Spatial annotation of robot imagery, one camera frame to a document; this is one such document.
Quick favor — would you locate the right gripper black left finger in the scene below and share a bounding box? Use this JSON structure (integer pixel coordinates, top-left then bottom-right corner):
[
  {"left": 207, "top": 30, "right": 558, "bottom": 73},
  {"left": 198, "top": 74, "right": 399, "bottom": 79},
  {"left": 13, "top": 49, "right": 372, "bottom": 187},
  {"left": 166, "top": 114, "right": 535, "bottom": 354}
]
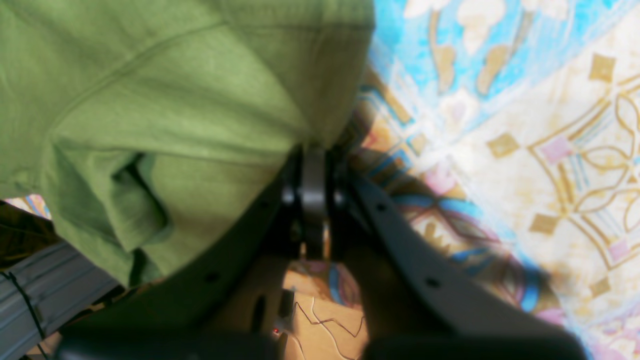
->
[{"left": 55, "top": 146, "right": 326, "bottom": 360}]

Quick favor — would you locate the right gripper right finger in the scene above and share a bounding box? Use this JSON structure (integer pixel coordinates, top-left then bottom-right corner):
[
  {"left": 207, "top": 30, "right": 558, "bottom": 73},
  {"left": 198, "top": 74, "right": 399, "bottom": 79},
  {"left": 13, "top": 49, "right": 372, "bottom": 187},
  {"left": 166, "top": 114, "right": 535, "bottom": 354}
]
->
[{"left": 325, "top": 150, "right": 586, "bottom": 360}]

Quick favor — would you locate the olive green t-shirt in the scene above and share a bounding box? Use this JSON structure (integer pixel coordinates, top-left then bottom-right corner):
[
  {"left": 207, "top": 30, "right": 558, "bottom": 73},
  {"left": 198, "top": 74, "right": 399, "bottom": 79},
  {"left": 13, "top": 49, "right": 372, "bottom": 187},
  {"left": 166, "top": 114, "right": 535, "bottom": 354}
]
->
[{"left": 0, "top": 0, "right": 375, "bottom": 287}]

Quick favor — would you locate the patterned tile tablecloth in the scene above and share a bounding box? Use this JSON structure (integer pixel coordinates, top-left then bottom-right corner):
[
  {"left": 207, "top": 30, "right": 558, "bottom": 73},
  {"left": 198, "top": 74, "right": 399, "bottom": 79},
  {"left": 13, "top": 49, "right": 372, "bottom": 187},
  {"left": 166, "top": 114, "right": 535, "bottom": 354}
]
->
[{"left": 1, "top": 0, "right": 639, "bottom": 360}]

